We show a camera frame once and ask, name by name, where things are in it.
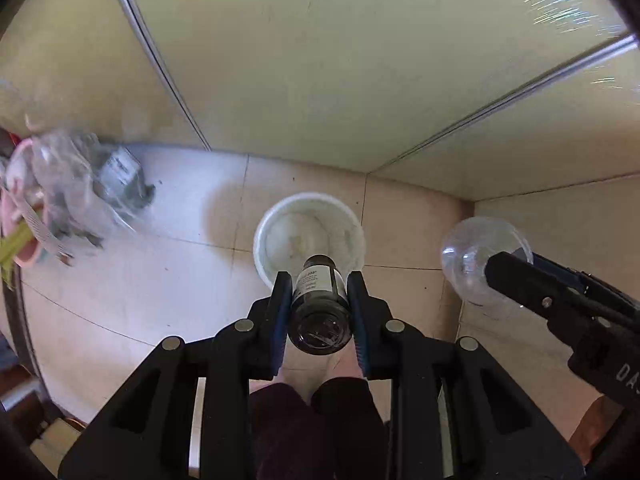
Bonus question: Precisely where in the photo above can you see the clear plastic dome lid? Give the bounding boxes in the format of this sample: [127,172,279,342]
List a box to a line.
[440,217,534,318]

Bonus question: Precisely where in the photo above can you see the clear plastic bag pile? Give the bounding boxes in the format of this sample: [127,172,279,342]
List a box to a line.
[1,128,155,266]

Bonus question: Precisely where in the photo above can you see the white plastic trash bucket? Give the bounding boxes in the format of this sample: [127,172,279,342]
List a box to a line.
[253,192,366,287]

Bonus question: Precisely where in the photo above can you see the dark glass bottle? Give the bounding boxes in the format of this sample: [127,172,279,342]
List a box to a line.
[288,255,352,356]

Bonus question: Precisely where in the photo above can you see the person dark trouser legs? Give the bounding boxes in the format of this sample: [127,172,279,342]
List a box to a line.
[248,377,388,479]

